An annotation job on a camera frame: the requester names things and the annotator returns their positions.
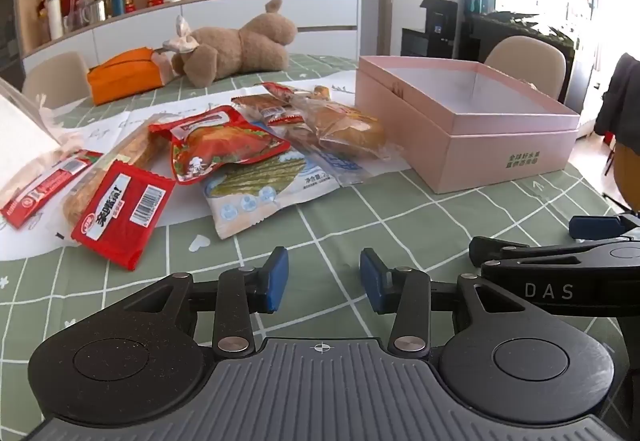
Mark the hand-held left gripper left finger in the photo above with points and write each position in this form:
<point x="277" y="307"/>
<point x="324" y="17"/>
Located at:
<point x="274" y="281"/>

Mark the beige upholstered chair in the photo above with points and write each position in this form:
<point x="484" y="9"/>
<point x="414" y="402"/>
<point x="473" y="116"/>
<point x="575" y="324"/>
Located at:
<point x="525" y="63"/>
<point x="55" y="78"/>

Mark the brown teddy bear plush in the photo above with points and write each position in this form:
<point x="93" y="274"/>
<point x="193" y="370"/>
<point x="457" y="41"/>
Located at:
<point x="250" y="46"/>

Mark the black tripod stand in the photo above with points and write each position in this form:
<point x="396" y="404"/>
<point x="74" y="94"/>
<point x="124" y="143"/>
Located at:
<point x="617" y="202"/>

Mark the white printed table runner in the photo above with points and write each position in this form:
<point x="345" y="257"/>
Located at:
<point x="190" y="216"/>

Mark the pale plastic bag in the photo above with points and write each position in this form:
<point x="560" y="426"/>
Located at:
<point x="25" y="131"/>

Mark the pink cardboard box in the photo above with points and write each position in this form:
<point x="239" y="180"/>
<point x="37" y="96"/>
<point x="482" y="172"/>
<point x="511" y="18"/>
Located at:
<point x="500" y="156"/>

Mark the orange chair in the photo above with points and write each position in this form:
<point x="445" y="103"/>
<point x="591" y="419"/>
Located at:
<point x="629" y="176"/>

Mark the long red sausage packet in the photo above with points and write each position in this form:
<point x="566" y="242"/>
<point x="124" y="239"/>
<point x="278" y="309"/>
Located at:
<point x="45" y="186"/>

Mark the dark jacket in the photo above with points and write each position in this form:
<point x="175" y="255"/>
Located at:
<point x="620" y="96"/>

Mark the red barcode snack packet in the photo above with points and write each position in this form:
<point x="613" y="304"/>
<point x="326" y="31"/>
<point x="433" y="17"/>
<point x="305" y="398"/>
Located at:
<point x="120" y="216"/>

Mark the small red snack packet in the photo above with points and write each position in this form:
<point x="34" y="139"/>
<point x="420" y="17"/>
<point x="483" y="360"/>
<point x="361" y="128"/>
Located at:
<point x="265" y="111"/>
<point x="280" y="93"/>

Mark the blue white cracker packet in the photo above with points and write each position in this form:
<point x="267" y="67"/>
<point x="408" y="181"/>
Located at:
<point x="260" y="193"/>

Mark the steel pot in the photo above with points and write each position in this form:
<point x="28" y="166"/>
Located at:
<point x="92" y="11"/>

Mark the clear bread bun packet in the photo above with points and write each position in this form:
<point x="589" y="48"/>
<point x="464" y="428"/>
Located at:
<point x="345" y="131"/>

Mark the orange tissue box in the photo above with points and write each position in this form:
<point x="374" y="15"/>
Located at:
<point x="120" y="81"/>

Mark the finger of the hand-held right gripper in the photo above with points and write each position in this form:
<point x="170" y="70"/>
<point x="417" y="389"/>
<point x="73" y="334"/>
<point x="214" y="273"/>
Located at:
<point x="487" y="250"/>
<point x="595" y="227"/>

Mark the green checked tablecloth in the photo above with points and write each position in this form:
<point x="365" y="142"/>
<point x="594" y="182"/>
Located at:
<point x="400" y="231"/>

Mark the red chicken leg packet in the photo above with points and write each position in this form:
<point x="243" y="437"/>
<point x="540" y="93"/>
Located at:
<point x="220" y="146"/>

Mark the clear tan bread packet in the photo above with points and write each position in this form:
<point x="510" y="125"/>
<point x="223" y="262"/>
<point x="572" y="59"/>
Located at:
<point x="135" y="148"/>

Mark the small orange snack packet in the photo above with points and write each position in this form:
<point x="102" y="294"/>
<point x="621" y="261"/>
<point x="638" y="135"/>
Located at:
<point x="322" y="93"/>

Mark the fish tank with black stand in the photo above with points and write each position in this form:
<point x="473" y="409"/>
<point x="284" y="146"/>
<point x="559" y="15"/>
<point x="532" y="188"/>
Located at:
<point x="500" y="28"/>

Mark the white tumbler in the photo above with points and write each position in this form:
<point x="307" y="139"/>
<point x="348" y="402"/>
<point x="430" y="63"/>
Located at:
<point x="54" y="18"/>

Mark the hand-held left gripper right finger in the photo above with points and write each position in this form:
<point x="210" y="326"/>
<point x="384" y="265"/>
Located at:
<point x="372" y="281"/>

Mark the black water dispenser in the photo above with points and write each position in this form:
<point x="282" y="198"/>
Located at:
<point x="435" y="28"/>

